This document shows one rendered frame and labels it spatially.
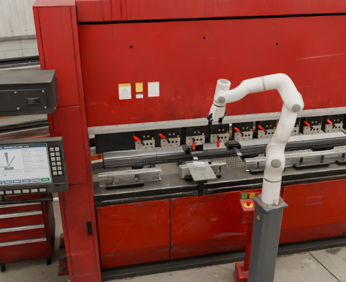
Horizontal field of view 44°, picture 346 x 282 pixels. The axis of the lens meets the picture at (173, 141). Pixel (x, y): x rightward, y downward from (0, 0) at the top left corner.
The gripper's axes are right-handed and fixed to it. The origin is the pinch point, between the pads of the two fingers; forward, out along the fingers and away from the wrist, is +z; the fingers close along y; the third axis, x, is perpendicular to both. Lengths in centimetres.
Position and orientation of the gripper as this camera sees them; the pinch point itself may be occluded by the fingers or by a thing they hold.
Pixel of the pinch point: (214, 123)
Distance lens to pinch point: 285.6
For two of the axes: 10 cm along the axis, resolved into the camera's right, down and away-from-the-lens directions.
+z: -1.3, 8.1, 5.7
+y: -8.0, 2.6, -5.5
